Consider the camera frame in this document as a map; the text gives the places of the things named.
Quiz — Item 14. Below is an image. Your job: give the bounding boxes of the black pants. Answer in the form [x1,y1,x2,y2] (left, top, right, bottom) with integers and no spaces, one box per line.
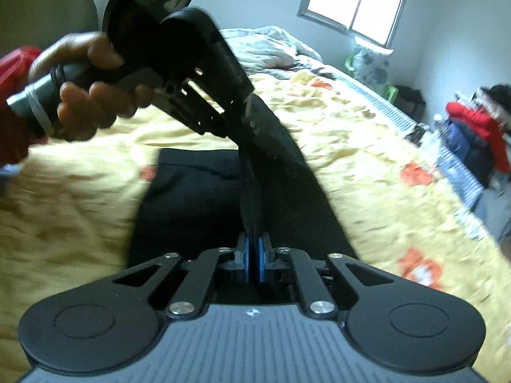
[126,96,357,267]

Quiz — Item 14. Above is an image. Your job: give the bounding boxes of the red sleeve forearm left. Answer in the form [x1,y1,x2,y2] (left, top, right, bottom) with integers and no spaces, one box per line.
[0,45,49,166]

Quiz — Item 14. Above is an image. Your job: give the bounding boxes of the person's left hand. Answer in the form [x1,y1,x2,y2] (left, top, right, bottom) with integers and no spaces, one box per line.
[27,31,155,143]

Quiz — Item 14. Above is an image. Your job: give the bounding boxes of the white crumpled blanket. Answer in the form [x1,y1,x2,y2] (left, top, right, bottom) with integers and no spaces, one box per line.
[220,26,323,71]

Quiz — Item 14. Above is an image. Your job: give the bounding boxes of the yellow floral bedsheet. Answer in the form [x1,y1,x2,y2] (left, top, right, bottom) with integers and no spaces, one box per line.
[1,70,510,382]

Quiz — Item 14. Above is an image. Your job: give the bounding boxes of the floral pillow by window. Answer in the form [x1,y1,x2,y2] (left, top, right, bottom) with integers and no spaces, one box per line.
[352,36,393,98]

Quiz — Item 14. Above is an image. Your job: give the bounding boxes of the green plastic chair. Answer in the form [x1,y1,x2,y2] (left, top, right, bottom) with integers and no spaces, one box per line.
[344,55,398,104]

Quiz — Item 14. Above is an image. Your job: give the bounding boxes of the pile of clothes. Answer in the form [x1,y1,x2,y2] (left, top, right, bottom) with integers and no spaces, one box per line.
[434,84,510,189]

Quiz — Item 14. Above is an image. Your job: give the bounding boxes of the window with grey frame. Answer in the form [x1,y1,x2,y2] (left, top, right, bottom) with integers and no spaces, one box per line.
[298,0,405,49]

